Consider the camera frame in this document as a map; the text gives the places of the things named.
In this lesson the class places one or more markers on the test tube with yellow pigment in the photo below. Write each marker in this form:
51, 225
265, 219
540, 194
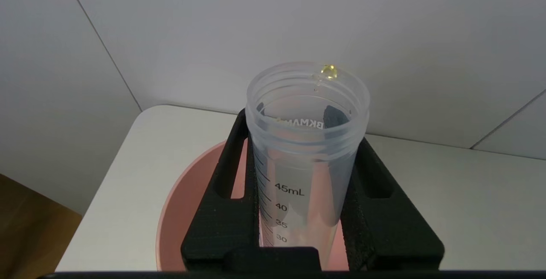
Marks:
298, 164

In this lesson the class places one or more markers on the pink bowl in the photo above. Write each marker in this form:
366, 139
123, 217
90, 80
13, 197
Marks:
183, 210

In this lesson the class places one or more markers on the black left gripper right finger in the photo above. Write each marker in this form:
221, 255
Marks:
384, 228

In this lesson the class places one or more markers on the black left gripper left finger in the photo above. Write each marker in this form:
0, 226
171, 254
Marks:
226, 223

